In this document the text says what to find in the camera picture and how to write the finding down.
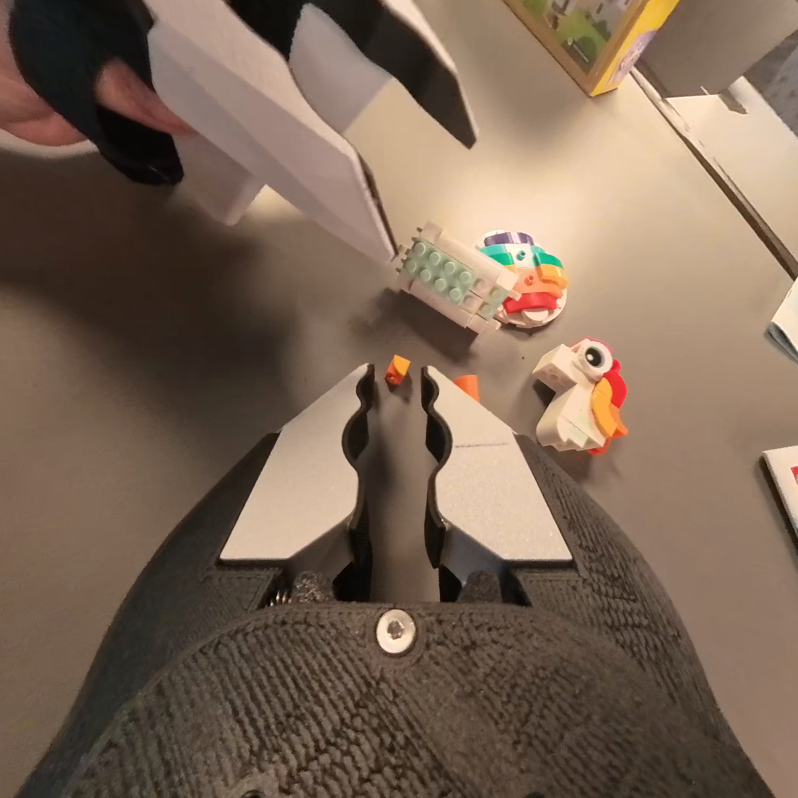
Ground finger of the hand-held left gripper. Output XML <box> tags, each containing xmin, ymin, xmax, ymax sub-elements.
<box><xmin>288</xmin><ymin>0</ymin><xmax>479</xmax><ymax>150</ymax></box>
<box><xmin>143</xmin><ymin>0</ymin><xmax>401</xmax><ymax>264</ymax></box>

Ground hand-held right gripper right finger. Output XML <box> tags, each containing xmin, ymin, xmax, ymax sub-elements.
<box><xmin>421</xmin><ymin>366</ymin><xmax>573</xmax><ymax>602</ymax></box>

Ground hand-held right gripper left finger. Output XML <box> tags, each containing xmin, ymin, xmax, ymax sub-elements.
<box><xmin>217</xmin><ymin>363</ymin><xmax>380</xmax><ymax>602</ymax></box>

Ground lego unicorn head rainbow mane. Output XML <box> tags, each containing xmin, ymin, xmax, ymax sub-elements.
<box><xmin>532</xmin><ymin>338</ymin><xmax>630</xmax><ymax>457</ymax></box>

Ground white lego body mint plates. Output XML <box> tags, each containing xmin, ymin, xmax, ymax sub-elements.
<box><xmin>394</xmin><ymin>221</ymin><xmax>522</xmax><ymax>338</ymax></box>

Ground round rainbow lego build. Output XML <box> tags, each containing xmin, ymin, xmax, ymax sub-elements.
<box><xmin>476</xmin><ymin>229</ymin><xmax>572</xmax><ymax>330</ymax></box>

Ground yellow lego box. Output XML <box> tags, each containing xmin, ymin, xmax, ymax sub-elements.
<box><xmin>504</xmin><ymin>0</ymin><xmax>682</xmax><ymax>98</ymax></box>

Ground lego instruction booklet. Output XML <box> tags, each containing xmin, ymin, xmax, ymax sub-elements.
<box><xmin>761</xmin><ymin>445</ymin><xmax>798</xmax><ymax>538</ymax></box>

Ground person's left hand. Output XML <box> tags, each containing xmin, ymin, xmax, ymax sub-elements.
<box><xmin>0</xmin><ymin>59</ymin><xmax>192</xmax><ymax>149</ymax></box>

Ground folded paper sheet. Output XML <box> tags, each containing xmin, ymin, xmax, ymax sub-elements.
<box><xmin>767</xmin><ymin>292</ymin><xmax>798</xmax><ymax>364</ymax></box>

